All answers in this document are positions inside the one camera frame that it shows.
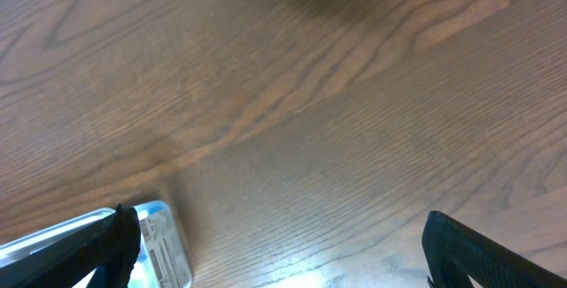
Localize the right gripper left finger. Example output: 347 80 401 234
1 205 141 288

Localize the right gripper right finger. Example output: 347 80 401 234
422 211 566 288

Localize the blue medicine box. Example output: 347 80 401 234
128 200 192 288

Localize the clear plastic container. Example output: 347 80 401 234
1 200 192 288

